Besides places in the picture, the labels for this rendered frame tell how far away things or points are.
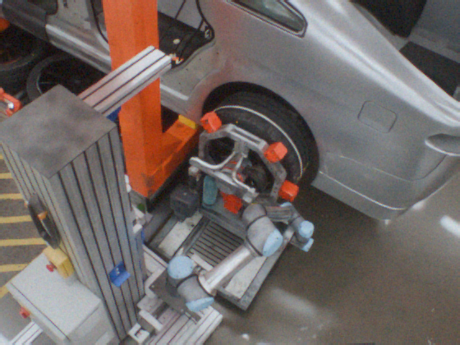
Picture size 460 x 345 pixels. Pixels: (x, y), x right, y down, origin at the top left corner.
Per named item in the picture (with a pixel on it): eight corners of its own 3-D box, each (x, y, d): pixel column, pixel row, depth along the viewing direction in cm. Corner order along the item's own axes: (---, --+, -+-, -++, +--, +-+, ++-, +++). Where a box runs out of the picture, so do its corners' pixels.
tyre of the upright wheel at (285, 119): (209, 80, 283) (228, 159, 330) (186, 103, 270) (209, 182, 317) (310, 103, 251) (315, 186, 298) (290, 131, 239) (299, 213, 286)
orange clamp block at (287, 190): (283, 186, 274) (296, 193, 272) (277, 195, 270) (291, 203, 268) (285, 179, 269) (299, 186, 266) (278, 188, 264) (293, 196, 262)
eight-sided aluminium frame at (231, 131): (275, 209, 293) (293, 155, 248) (270, 216, 290) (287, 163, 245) (202, 167, 306) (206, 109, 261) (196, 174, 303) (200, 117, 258)
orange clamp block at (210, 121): (223, 123, 264) (213, 111, 260) (215, 132, 260) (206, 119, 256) (214, 126, 269) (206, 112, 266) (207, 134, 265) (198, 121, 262)
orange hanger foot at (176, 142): (209, 131, 331) (211, 97, 303) (164, 182, 304) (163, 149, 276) (189, 121, 335) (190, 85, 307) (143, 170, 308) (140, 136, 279)
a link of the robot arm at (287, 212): (227, 213, 216) (280, 213, 256) (241, 232, 211) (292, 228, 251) (243, 195, 211) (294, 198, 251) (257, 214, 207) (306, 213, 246)
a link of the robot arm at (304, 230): (292, 219, 240) (288, 229, 249) (305, 236, 235) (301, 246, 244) (304, 212, 242) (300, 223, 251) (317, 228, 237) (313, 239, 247)
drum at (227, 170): (252, 174, 281) (255, 160, 270) (233, 200, 270) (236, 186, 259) (232, 163, 285) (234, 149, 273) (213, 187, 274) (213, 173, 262)
